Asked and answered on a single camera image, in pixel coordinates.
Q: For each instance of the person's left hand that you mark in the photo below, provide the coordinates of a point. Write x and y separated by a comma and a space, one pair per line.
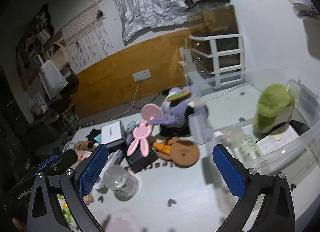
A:
18, 225

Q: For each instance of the silver sequin pouch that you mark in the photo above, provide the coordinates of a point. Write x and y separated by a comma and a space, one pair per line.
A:
69, 145

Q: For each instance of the green box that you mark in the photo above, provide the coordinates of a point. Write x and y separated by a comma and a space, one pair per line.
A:
68, 119

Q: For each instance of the orange tube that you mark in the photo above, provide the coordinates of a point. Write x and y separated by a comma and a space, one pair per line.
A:
162, 147

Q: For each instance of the black power adapter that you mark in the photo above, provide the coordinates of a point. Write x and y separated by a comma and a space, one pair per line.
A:
166, 92

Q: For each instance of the clear plastic water bottle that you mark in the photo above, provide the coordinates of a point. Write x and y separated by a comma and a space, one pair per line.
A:
247, 147

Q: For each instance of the white power strip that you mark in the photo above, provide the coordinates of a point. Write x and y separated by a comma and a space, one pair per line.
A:
146, 74

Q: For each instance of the clear wall pouch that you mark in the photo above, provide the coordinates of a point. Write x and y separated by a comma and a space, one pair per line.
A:
303, 9

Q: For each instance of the white paper box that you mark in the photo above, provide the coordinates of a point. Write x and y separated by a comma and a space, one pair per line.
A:
272, 139

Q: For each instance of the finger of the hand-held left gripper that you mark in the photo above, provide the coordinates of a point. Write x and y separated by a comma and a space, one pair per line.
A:
67, 158
47, 162

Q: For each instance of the white box with black rim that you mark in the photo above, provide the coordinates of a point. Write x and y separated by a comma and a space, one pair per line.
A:
111, 132

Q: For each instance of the brown cardboard tube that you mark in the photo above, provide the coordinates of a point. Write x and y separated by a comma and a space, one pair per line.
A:
83, 145

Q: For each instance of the white paper bag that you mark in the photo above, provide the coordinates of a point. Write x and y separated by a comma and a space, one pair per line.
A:
51, 79

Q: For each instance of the low white shelf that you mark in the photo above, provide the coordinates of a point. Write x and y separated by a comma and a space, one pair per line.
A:
195, 77

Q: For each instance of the small white wooden stand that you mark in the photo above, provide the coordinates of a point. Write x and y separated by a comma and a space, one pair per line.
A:
186, 57

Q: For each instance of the purple plush toy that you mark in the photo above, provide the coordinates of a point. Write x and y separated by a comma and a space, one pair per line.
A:
175, 114

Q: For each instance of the green plush toy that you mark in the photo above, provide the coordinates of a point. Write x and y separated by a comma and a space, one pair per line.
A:
272, 102

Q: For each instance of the pink rabbit-shaped stand mirror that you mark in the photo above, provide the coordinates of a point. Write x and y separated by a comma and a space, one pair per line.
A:
141, 132

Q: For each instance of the glass fish tank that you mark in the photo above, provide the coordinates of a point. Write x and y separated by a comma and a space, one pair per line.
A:
217, 22

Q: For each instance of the white wall socket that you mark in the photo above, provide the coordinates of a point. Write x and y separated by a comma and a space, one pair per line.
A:
137, 77

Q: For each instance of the black cloth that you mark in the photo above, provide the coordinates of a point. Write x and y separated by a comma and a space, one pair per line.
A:
93, 133

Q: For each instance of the round brown frog-print coaster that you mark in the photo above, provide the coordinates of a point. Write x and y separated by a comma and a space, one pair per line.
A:
178, 94

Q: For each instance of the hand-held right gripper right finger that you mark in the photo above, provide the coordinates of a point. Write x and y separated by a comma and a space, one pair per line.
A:
227, 169

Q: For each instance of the peacock-print ball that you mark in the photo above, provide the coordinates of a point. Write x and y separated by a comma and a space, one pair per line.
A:
130, 126

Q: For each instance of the wicker basket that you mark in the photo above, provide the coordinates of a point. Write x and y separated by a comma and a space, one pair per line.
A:
58, 57

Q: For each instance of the macrame wall hanging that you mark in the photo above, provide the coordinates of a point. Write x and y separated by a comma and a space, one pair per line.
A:
85, 22

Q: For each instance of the clear plastic jar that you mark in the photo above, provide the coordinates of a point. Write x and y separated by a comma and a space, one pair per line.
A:
120, 182

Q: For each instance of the purple fuzzy cloth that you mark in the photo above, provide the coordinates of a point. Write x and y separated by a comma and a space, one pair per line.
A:
129, 139

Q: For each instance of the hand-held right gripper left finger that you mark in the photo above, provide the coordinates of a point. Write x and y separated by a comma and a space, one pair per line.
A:
92, 169

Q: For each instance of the clear plastic container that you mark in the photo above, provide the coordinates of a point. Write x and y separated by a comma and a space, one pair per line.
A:
300, 152

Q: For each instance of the black fabric item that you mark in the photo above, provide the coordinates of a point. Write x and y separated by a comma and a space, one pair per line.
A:
300, 125

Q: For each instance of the stack of magazines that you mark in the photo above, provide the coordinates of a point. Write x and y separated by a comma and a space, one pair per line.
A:
37, 104

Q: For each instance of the patterned slippers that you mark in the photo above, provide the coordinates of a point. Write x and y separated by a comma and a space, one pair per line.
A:
89, 123

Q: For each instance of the light blue packet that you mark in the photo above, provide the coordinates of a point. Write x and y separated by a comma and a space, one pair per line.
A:
98, 137

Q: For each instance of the white drawer unit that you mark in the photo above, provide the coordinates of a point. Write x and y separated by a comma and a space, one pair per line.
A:
215, 47

